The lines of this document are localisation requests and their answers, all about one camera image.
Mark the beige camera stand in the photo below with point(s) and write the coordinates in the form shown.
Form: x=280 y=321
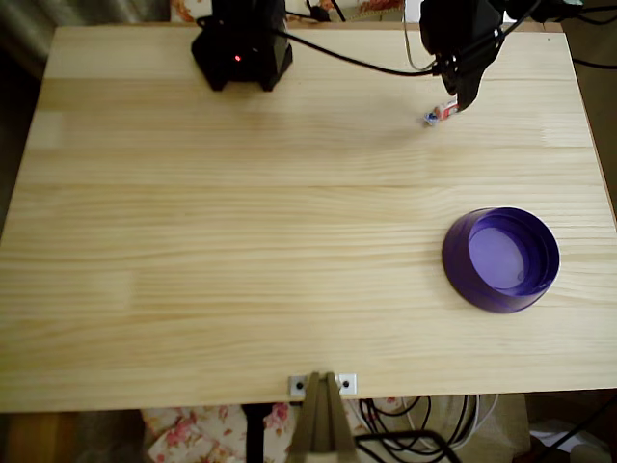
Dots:
x=320 y=424

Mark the black metal pole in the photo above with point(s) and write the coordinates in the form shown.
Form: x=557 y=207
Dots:
x=254 y=434

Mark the candy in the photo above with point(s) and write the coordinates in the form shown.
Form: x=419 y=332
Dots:
x=443 y=114

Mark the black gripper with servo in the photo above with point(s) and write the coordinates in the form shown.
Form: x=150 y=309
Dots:
x=467 y=83

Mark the purple bowl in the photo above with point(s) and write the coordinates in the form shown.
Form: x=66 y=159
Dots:
x=501 y=263

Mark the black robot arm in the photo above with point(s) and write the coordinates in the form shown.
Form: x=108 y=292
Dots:
x=248 y=14

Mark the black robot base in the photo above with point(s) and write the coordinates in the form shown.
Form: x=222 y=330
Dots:
x=250 y=62

